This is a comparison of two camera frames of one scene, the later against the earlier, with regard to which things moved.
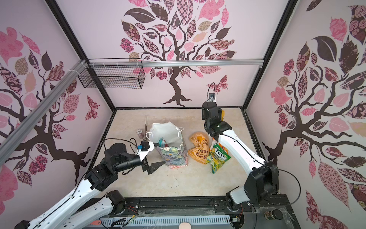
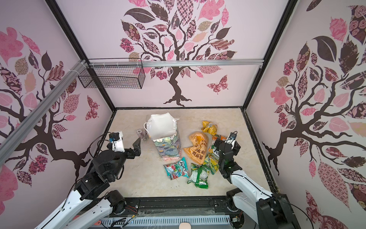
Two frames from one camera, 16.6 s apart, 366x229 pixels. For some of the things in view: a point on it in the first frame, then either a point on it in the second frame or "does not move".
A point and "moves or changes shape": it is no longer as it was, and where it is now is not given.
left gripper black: (153, 167) -> (136, 145)
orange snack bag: (199, 152) does not move
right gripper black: (220, 110) -> (221, 143)
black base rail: (272, 213) does not move
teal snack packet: (161, 142) -> (177, 169)
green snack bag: (218, 156) does not move
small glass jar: (140, 133) does not move
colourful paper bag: (171, 143) moves or changes shape
